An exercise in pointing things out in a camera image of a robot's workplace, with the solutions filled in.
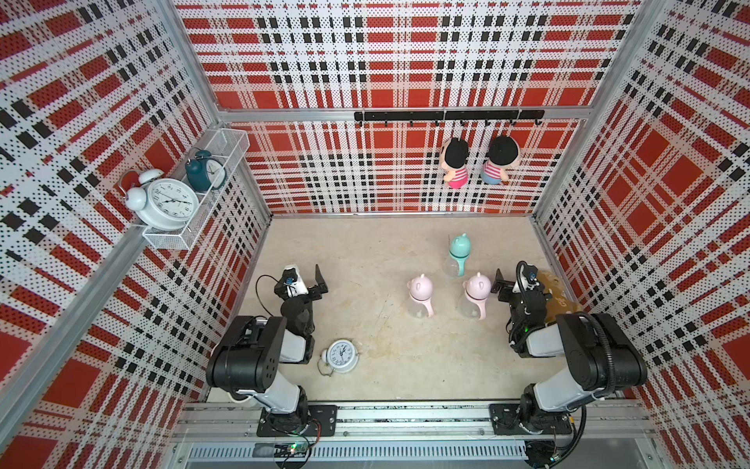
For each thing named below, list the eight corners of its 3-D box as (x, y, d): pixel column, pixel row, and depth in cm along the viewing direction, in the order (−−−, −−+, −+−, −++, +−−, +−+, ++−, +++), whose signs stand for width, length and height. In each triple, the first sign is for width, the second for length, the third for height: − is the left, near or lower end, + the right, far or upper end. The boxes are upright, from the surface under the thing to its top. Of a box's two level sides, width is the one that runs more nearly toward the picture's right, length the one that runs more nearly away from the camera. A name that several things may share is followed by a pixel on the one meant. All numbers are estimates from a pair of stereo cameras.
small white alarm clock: (319, 375, 83) (316, 370, 79) (324, 343, 88) (321, 338, 85) (358, 375, 83) (356, 370, 79) (360, 343, 88) (359, 338, 85)
